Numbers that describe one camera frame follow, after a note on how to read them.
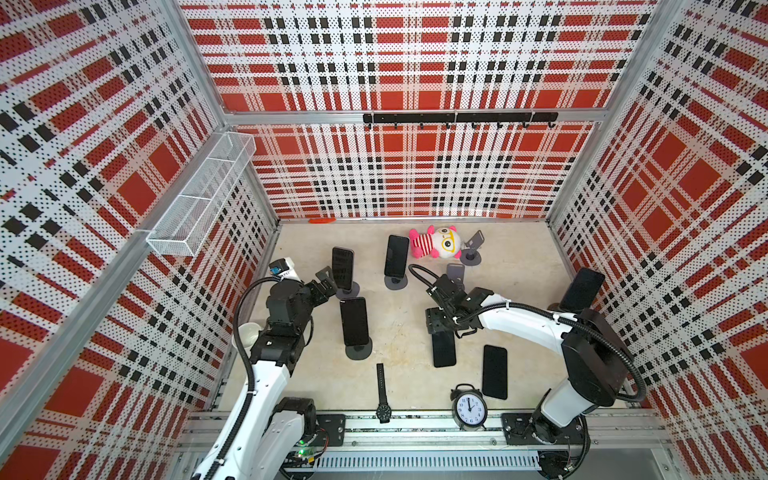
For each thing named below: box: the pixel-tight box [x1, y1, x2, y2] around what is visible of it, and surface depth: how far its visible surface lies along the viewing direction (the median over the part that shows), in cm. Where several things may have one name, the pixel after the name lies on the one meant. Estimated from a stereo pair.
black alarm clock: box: [450, 383, 488, 432], surface depth 76 cm
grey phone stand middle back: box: [384, 274, 408, 290], surface depth 104 cm
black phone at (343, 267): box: [332, 246, 355, 291], surface depth 93 cm
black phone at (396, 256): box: [384, 234, 410, 278], surface depth 97 cm
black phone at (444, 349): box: [432, 331, 457, 368], surface depth 86 cm
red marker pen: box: [308, 217, 337, 224], surface depth 128 cm
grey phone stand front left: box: [345, 336, 373, 360], surface depth 90 cm
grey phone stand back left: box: [336, 282, 360, 300], surface depth 101 cm
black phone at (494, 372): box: [482, 345, 508, 400], surface depth 84 cm
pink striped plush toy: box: [409, 225, 462, 259], surface depth 109 cm
